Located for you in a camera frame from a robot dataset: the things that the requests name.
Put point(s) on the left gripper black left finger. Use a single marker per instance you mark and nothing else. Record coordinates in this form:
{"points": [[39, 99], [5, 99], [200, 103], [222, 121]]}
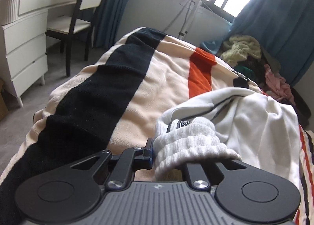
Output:
{"points": [[71, 192]]}

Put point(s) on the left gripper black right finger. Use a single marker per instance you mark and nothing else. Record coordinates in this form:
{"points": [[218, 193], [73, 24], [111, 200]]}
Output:
{"points": [[232, 192]]}

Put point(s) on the white sweatshirt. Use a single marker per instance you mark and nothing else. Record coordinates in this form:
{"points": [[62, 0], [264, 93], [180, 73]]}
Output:
{"points": [[229, 123]]}

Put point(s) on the dark clothes pile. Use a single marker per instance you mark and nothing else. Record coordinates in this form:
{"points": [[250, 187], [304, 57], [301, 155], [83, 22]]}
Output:
{"points": [[254, 70]]}

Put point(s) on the striped cream bed blanket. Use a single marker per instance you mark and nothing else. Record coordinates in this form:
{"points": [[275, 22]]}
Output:
{"points": [[114, 105]]}

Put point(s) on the pink garment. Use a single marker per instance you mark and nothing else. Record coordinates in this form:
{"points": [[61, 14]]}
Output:
{"points": [[277, 86]]}

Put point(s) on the yellow knitted garment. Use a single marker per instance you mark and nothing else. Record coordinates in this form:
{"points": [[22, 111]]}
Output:
{"points": [[238, 47]]}

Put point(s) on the white dressing table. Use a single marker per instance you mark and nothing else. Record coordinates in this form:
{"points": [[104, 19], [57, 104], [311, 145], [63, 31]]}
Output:
{"points": [[23, 42]]}

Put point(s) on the teal curtain left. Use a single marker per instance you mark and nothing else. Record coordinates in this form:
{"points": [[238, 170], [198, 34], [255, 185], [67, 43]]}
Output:
{"points": [[113, 20]]}

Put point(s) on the teal curtain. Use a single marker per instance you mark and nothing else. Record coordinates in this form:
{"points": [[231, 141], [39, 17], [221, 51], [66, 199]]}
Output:
{"points": [[283, 27], [113, 20]]}

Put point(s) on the teal curtain right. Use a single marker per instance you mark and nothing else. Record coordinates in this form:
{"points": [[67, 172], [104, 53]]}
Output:
{"points": [[283, 27]]}

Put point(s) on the white floor stand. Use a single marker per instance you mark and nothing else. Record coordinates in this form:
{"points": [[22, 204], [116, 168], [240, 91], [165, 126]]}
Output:
{"points": [[192, 7]]}

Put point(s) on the black and white chair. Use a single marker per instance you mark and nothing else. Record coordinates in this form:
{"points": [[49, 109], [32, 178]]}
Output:
{"points": [[65, 28]]}

